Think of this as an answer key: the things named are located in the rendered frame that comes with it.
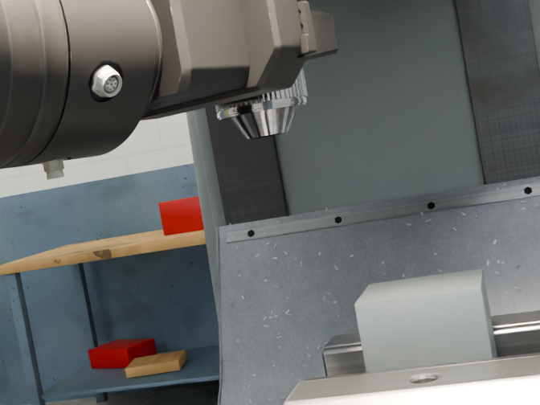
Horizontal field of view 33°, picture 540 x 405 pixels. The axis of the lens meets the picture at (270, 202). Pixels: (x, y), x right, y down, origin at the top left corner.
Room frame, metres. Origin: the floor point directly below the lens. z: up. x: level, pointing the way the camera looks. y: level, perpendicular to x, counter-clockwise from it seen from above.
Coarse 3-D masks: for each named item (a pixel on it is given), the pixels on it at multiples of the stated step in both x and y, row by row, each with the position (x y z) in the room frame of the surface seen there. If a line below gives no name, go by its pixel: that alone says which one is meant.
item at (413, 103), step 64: (320, 0) 0.83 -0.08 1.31; (384, 0) 0.82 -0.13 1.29; (448, 0) 0.80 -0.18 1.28; (512, 0) 0.78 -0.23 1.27; (320, 64) 0.83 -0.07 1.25; (384, 64) 0.82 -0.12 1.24; (448, 64) 0.81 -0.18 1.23; (512, 64) 0.79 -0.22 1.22; (192, 128) 0.90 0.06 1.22; (320, 128) 0.84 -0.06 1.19; (384, 128) 0.82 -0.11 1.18; (448, 128) 0.81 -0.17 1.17; (512, 128) 0.79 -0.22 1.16; (256, 192) 0.85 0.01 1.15; (320, 192) 0.84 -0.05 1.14; (384, 192) 0.83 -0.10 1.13
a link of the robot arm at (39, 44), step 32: (0, 0) 0.31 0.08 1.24; (32, 0) 0.31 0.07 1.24; (0, 32) 0.30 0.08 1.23; (32, 32) 0.31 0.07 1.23; (64, 32) 0.32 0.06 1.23; (0, 64) 0.30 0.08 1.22; (32, 64) 0.31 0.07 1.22; (64, 64) 0.32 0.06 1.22; (0, 96) 0.31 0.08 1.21; (32, 96) 0.32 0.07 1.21; (64, 96) 0.33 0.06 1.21; (0, 128) 0.31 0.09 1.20; (32, 128) 0.32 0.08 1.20; (0, 160) 0.33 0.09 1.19
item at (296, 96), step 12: (300, 72) 0.46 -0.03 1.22; (300, 84) 0.45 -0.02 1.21; (252, 96) 0.44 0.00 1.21; (264, 96) 0.44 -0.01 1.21; (276, 96) 0.44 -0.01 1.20; (288, 96) 0.45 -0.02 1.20; (300, 96) 0.45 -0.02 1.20; (216, 108) 0.46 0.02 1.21; (228, 108) 0.45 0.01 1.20; (240, 108) 0.45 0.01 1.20; (252, 108) 0.44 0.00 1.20; (264, 108) 0.44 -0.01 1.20
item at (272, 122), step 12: (276, 108) 0.45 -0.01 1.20; (288, 108) 0.46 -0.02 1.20; (240, 120) 0.46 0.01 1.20; (252, 120) 0.45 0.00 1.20; (264, 120) 0.45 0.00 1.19; (276, 120) 0.45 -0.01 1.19; (288, 120) 0.46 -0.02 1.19; (252, 132) 0.46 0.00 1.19; (264, 132) 0.45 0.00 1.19; (276, 132) 0.46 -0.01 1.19
